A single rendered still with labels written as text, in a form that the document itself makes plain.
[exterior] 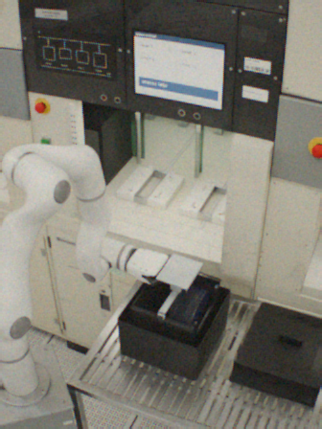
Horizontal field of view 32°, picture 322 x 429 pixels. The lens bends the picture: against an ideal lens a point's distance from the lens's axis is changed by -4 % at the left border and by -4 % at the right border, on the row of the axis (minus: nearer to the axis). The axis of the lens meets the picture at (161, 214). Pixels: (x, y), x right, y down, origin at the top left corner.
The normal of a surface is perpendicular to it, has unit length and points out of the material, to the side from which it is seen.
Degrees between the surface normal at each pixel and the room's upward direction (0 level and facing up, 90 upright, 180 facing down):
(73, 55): 90
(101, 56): 90
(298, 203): 90
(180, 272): 1
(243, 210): 90
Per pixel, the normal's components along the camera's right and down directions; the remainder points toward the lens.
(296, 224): -0.40, 0.57
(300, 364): 0.00, -0.79
